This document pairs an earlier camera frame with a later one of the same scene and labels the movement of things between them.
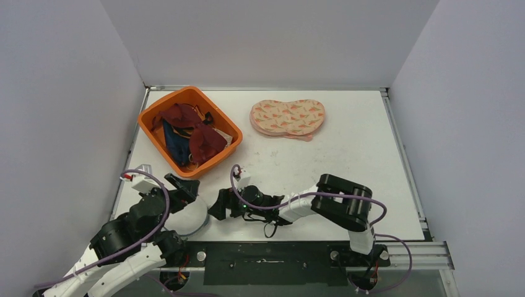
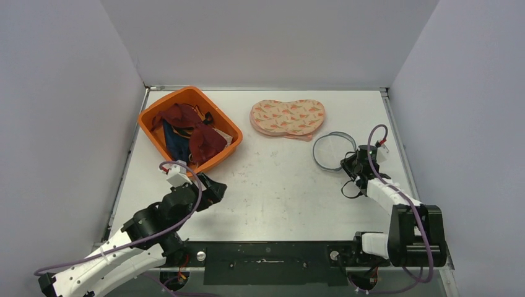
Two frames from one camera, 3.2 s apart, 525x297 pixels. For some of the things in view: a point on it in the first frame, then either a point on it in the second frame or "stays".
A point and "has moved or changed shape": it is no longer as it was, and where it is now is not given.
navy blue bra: (179, 145) stays
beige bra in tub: (228, 138) stays
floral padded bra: (297, 119) stays
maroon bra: (205, 141) stays
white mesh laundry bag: (189, 219) has moved or changed shape
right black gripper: (229, 203) -> (352, 164)
